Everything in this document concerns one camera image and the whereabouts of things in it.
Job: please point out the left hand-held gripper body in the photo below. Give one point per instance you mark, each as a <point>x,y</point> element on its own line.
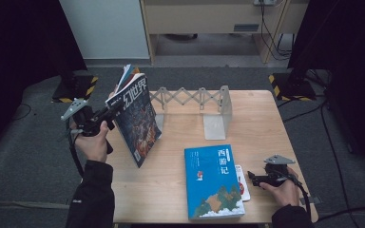
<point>87,122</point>

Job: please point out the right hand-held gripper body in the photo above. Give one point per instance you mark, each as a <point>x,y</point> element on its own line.
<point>277,174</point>

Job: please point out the white caterpillar picture book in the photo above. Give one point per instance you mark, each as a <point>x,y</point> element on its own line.
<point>244,190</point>

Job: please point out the dark illustrated magazine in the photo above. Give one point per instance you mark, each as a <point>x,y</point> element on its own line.
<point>138,126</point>

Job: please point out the thick blue book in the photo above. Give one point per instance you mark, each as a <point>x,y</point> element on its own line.
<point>212,180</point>

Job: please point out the grey extendable metal book rack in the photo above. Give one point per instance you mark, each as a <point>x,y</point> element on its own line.
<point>215,125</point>

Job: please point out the person's right hand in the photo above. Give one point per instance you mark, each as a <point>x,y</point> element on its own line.
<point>283,194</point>

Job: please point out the person's left hand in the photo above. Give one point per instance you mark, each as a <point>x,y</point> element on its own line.
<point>92,147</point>

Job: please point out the black yellow striped stand base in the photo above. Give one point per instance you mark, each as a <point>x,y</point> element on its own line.
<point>76,90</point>
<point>294,88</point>

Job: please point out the white cabinet panel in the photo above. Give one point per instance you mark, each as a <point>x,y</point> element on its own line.
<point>107,28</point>

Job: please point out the black curtain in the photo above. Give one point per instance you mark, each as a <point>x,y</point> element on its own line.
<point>19,63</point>
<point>355,63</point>

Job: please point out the beige wooden desk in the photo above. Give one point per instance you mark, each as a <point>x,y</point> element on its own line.
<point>202,17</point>

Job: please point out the white power strip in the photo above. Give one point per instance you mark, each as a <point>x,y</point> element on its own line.
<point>264,2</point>

